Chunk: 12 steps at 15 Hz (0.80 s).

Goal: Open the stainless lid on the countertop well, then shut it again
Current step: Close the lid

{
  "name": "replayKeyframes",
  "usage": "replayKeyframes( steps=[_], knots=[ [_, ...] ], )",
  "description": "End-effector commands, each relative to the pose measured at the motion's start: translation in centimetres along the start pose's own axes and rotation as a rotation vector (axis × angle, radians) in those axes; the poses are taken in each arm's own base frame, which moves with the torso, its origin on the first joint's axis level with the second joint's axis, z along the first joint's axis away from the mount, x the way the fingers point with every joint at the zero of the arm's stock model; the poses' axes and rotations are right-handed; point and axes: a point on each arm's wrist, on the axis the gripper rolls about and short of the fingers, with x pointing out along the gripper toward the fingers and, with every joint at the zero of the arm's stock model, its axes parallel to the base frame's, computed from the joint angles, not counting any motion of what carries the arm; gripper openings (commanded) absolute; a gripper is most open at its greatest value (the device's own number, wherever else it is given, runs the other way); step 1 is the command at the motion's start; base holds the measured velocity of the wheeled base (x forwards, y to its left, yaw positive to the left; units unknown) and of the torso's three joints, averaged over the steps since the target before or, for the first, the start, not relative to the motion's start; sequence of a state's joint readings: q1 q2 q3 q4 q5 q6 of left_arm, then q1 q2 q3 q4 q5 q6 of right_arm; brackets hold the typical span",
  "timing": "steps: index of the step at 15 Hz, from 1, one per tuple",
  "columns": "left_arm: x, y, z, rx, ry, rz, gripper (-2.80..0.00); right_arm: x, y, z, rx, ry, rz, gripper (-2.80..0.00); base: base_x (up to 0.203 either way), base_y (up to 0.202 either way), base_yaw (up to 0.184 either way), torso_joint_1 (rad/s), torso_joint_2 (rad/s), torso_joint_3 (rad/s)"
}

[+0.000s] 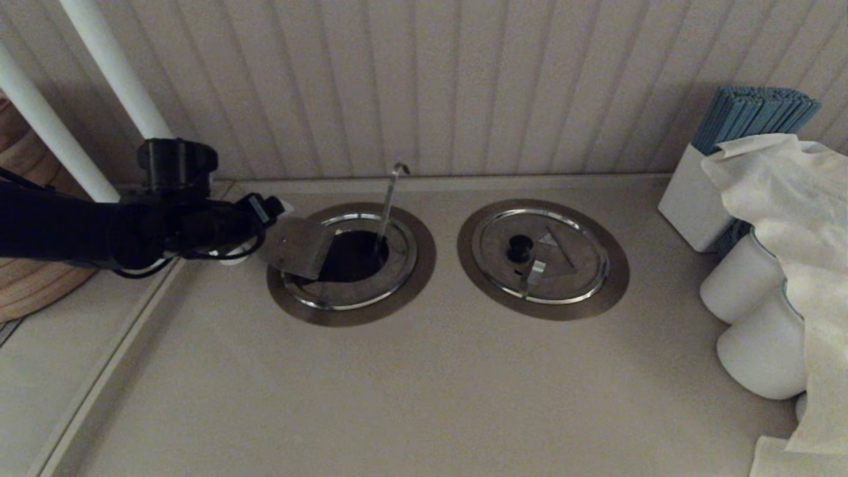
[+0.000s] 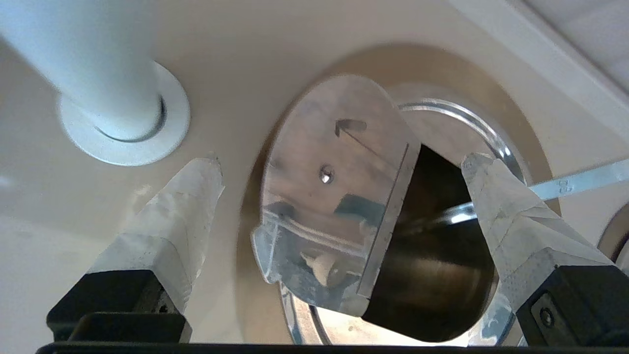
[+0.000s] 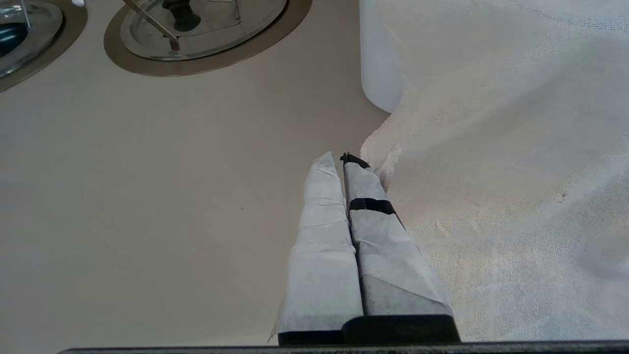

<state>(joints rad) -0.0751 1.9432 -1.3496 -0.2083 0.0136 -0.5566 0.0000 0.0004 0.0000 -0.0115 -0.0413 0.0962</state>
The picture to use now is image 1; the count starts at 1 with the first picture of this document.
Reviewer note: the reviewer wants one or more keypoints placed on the bundle of blue straws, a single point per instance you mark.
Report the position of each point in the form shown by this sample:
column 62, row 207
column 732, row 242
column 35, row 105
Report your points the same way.
column 752, row 116

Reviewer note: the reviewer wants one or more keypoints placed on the white cloth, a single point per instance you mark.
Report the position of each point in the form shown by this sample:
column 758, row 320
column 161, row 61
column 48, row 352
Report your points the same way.
column 795, row 199

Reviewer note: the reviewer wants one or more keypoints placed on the hinged steel pot lid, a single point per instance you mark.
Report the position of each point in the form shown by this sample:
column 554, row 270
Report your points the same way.
column 301, row 248

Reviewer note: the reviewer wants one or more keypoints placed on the steel lid with black knob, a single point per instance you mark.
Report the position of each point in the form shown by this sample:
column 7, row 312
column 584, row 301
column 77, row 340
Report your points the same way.
column 570, row 278

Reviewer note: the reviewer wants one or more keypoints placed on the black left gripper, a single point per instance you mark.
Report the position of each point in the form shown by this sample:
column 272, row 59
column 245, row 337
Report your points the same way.
column 205, row 228

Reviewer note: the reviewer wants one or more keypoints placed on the plain white pole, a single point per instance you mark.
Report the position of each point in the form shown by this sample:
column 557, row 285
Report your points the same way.
column 40, row 119

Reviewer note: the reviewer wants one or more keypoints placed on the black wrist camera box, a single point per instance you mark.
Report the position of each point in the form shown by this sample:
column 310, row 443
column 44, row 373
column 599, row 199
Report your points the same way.
column 175, row 165

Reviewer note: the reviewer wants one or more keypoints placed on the white pole with round foot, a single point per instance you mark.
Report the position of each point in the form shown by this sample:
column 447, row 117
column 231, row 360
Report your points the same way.
column 112, row 66

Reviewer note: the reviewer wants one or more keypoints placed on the white folded napkin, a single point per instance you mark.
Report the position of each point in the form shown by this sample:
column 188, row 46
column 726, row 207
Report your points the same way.
column 768, row 462

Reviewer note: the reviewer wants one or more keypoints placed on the white cylindrical jar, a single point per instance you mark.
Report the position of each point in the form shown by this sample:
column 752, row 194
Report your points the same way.
column 737, row 285
column 757, row 351

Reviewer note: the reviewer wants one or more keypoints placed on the white square holder box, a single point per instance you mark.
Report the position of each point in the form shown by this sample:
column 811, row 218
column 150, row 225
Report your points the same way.
column 689, row 199

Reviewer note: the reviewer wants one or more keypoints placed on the round wooden table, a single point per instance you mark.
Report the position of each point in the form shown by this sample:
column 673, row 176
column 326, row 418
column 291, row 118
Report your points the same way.
column 33, row 291

